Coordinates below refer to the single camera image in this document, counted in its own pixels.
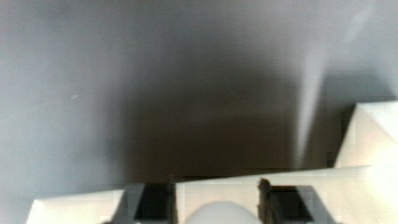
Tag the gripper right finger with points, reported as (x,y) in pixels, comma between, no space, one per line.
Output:
(289,205)

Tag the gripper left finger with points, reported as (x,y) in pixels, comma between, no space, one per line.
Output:
(145,205)

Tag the white cabinet body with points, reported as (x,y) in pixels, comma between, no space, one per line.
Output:
(357,191)

